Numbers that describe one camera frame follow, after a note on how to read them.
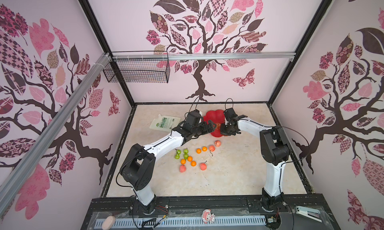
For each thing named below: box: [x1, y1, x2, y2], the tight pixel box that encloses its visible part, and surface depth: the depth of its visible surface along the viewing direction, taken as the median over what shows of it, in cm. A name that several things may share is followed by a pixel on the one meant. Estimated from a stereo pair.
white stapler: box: [295, 206, 322, 223], surface depth 71 cm
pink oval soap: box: [101, 215, 116, 230], surface depth 70 cm
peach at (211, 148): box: [208, 145, 216, 157], surface depth 94 cm
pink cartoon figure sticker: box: [201, 208, 216, 225], surface depth 70 cm
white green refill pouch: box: [149, 114, 181, 132], surface depth 109 cm
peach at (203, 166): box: [200, 160, 207, 171], surface depth 86 cm
